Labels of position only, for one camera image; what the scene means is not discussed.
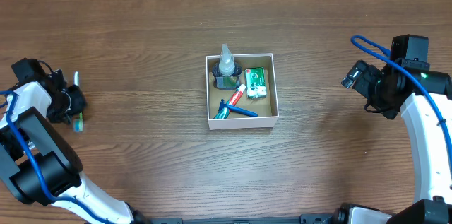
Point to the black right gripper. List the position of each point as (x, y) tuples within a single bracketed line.
[(369, 76)]

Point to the blue mouthwash spray bottle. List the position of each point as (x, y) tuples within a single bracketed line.
[(226, 72)]

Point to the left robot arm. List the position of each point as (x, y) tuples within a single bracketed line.
[(37, 164)]

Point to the blue disposable razor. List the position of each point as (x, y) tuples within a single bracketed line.
[(235, 109)]

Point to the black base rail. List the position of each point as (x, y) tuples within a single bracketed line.
[(307, 218)]

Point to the green white toothbrush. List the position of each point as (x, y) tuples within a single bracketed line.
[(78, 123)]

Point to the green Dettol soap pack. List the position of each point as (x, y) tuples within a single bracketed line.
[(255, 83)]

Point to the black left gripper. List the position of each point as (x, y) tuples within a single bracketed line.
[(81, 102)]

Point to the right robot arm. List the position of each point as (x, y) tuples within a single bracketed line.
[(407, 87)]

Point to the open white cardboard box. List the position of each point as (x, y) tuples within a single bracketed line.
[(267, 108)]

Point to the Colgate toothpaste tube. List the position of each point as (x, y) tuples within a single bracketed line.
[(224, 112)]

